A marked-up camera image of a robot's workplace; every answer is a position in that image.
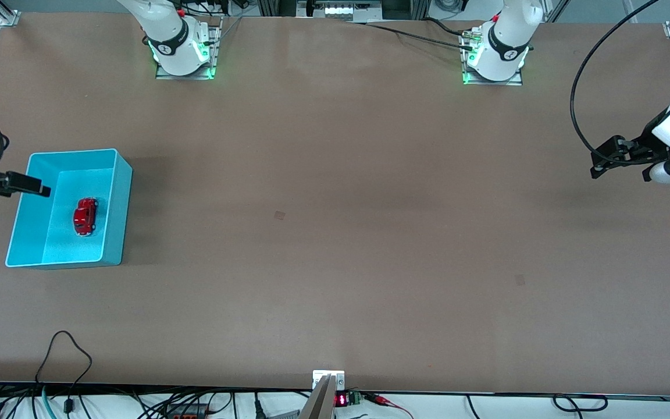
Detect red beetle toy car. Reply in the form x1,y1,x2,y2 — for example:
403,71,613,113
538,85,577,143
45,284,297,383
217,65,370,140
73,197,99,237

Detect blue plastic box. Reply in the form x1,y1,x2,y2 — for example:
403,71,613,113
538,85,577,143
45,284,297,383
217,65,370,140
5,148,134,269

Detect black power strip red switches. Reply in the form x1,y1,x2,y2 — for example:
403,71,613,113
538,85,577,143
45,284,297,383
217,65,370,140
163,404,211,419

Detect metal rack with lights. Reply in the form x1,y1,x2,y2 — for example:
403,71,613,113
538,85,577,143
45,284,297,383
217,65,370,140
256,0,429,23

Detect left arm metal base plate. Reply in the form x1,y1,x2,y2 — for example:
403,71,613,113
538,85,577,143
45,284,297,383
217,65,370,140
462,26,523,87

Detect teal cable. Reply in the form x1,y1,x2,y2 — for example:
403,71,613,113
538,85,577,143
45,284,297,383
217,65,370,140
41,385,58,419

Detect black looped cable with adapter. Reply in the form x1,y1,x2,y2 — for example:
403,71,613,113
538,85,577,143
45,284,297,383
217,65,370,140
34,331,92,415

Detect black cable across table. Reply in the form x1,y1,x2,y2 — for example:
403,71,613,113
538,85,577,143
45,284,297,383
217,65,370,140
350,19,476,51

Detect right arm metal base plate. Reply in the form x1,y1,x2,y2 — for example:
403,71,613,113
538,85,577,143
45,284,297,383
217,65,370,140
155,16,223,80

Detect black coiled cable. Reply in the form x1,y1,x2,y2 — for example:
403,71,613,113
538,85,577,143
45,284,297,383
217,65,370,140
553,394,608,412

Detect red clip wire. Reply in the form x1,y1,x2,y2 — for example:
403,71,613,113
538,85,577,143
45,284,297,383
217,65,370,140
364,393,415,419

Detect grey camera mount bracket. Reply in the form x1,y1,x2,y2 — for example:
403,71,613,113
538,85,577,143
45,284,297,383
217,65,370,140
300,370,345,419

